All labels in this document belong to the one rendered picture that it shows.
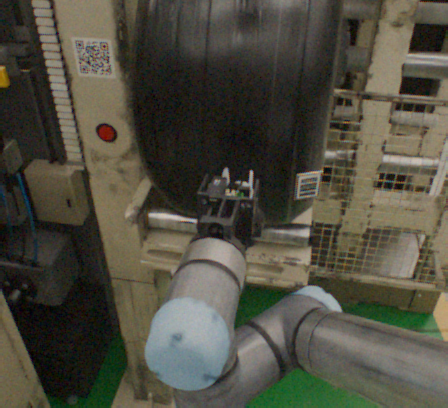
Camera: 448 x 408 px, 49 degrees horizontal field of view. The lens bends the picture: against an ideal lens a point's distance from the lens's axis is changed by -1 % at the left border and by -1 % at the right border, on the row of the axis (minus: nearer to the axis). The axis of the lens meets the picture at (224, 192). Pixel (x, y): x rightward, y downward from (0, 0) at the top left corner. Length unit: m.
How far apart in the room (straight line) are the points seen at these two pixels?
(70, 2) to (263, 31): 0.38
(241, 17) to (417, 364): 0.47
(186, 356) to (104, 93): 0.64
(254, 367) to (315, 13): 0.46
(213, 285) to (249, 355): 0.10
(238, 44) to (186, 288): 0.35
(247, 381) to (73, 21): 0.67
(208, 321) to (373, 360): 0.15
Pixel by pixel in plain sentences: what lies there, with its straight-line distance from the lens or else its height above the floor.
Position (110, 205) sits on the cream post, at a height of 0.87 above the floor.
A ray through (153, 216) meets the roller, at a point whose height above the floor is 0.92.
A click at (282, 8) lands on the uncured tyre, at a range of 0.70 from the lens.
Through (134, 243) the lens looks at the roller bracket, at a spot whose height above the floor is 0.87.
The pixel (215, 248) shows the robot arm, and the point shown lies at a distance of 0.53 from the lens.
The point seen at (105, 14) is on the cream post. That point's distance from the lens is 0.92.
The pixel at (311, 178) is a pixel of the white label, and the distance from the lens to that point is 0.75.
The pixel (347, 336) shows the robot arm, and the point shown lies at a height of 1.17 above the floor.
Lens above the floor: 1.57
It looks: 38 degrees down
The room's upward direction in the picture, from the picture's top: straight up
